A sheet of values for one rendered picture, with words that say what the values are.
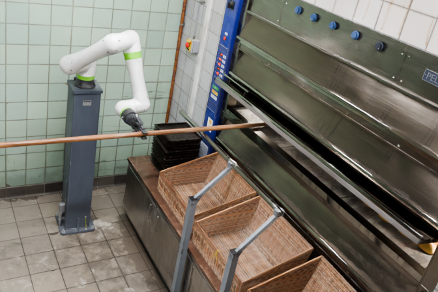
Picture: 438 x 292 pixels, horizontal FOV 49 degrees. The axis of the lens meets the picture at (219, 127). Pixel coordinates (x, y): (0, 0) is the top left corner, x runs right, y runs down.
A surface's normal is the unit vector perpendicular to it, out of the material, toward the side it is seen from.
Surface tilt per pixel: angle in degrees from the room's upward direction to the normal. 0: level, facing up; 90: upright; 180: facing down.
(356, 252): 70
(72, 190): 90
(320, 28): 90
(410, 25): 90
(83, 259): 0
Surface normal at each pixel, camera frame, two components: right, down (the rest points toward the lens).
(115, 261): 0.18, -0.89
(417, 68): -0.86, 0.07
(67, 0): 0.48, 0.45
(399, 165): -0.74, -0.28
